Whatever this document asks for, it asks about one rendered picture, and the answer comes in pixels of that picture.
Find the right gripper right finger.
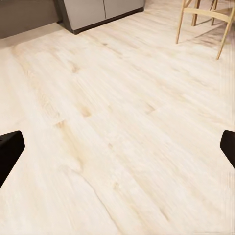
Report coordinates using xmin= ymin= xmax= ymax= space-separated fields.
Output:
xmin=220 ymin=130 xmax=235 ymax=168

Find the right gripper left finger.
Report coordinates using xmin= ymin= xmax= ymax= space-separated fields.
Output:
xmin=0 ymin=130 xmax=25 ymax=188

